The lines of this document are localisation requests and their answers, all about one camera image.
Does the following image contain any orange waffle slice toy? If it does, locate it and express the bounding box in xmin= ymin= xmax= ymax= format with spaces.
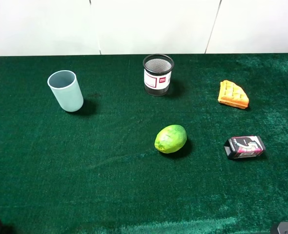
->
xmin=218 ymin=80 xmax=249 ymax=109

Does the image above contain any green lemon toy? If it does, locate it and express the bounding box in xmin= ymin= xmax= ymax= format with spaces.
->
xmin=154 ymin=124 xmax=187 ymax=154

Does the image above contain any black mesh pen holder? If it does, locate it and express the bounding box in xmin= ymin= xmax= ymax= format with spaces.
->
xmin=143 ymin=54 xmax=174 ymax=97

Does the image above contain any green felt table cloth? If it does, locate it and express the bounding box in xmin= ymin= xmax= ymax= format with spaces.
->
xmin=0 ymin=54 xmax=288 ymax=234

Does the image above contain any light blue plastic cup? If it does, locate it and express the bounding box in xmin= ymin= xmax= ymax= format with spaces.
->
xmin=47 ymin=70 xmax=83 ymax=112

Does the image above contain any black pink small box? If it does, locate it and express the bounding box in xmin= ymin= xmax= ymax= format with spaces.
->
xmin=224 ymin=136 xmax=266 ymax=160

